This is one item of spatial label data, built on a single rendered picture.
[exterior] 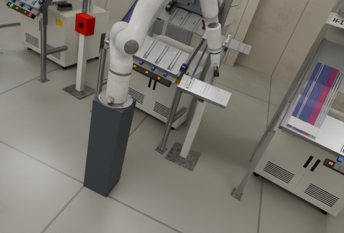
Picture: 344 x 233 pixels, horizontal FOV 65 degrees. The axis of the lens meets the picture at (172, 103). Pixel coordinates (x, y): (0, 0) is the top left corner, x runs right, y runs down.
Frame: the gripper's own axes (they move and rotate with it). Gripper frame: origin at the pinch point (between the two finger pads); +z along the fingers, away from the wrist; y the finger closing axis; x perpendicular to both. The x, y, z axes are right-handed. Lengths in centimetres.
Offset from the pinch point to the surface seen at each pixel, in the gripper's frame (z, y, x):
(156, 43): 0, -37, -48
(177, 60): 7.6, -23.6, -30.7
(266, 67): 186, -245, 58
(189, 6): -15, -62, -24
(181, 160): 83, 13, -34
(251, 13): 93, -256, 32
